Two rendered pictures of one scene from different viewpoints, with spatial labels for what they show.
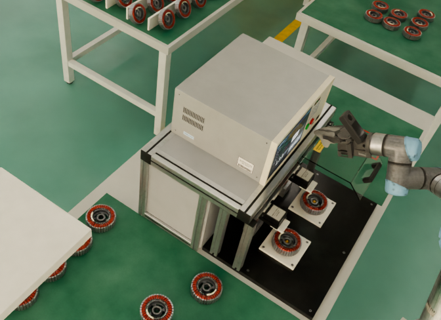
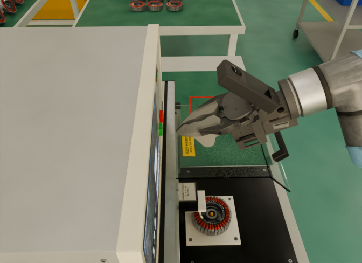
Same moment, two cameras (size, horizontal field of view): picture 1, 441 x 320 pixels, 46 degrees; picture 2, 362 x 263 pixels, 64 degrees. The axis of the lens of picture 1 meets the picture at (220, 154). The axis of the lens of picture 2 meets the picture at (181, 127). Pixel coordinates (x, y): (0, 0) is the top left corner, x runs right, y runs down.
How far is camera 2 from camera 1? 134 cm
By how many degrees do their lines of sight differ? 18
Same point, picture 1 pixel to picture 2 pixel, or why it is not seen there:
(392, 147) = (349, 84)
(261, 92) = (25, 114)
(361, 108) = (179, 79)
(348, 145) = (256, 124)
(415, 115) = not seen: hidden behind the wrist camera
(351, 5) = (115, 6)
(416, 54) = (189, 19)
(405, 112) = (216, 63)
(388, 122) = (210, 78)
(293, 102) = (112, 98)
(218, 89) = not seen: outside the picture
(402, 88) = not seen: hidden behind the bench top
